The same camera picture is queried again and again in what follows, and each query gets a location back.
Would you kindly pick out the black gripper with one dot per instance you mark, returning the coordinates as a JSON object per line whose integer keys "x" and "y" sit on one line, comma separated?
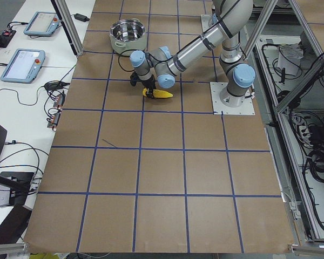
{"x": 150, "y": 83}

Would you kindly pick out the yellow corn cob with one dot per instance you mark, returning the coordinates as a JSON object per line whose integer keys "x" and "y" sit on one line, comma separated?
{"x": 159, "y": 94}

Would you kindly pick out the pale green cooking pot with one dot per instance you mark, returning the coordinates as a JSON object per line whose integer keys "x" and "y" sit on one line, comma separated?
{"x": 128, "y": 35}

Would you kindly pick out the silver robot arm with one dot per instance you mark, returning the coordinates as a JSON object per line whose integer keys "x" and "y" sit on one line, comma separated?
{"x": 157, "y": 70}

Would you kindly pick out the small circuit boards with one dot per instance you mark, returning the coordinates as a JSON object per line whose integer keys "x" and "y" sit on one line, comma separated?
{"x": 55, "y": 111}

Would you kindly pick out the black power adapter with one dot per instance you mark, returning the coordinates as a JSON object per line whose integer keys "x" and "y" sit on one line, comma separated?
{"x": 81, "y": 17}

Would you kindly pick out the far blue teach pendant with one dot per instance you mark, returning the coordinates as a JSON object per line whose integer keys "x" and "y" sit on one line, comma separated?
{"x": 42, "y": 24}

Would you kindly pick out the blue teach pendant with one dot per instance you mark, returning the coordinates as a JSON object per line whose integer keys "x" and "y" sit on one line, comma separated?
{"x": 24, "y": 66}
{"x": 42, "y": 24}

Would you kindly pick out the near blue teach pendant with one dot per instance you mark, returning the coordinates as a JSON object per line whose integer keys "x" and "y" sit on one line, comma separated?
{"x": 24, "y": 66}

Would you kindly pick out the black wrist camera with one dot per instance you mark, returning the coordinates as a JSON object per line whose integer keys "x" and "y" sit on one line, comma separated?
{"x": 134, "y": 79}

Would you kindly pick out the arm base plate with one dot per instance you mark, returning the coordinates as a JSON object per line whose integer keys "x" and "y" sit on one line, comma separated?
{"x": 225, "y": 104}
{"x": 210, "y": 24}

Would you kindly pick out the aluminium frame post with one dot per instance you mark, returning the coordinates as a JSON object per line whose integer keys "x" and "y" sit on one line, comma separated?
{"x": 63, "y": 13}

